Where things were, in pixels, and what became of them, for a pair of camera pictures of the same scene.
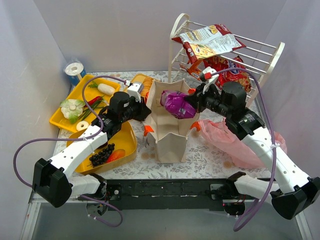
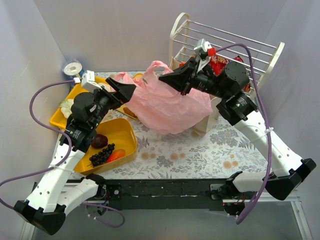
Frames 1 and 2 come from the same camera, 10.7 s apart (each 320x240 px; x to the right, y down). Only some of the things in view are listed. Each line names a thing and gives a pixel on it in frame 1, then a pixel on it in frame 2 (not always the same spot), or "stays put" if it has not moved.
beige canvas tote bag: [170, 131] → [205, 124]
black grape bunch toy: [101, 156] stays put
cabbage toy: [72, 109] stays put
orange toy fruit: [116, 155] stays put
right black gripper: [196, 99] → [188, 80]
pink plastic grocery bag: [226, 140] → [161, 107]
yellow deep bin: [125, 139] stays put
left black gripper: [143, 110] → [113, 95]
